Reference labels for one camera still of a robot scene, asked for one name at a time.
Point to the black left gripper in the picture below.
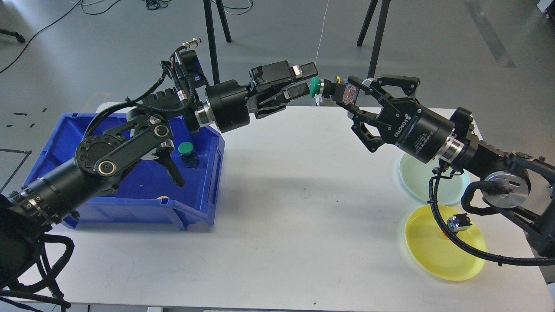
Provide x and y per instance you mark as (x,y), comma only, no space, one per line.
(231,104)

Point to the green push button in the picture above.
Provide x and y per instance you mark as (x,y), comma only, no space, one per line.
(188,156)
(330,93)

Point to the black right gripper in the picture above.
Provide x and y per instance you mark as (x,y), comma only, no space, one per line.
(412,128)

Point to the light green plate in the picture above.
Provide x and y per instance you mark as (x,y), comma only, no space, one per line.
(415,176)

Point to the blue plastic bin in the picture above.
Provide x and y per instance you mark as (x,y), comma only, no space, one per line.
(136,200)

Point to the black stand leg left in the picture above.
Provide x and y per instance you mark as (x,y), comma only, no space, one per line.
(211,34)

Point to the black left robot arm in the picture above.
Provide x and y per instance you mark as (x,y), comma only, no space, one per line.
(114,143)

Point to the yellow plate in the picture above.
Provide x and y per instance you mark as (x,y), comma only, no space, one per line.
(434,252)

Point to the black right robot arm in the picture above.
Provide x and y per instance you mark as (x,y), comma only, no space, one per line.
(503,178)

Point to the black stand leg right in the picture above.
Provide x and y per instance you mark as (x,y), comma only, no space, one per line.
(377,42)

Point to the black stand leg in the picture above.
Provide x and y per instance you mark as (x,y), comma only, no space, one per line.
(377,42)
(211,34)

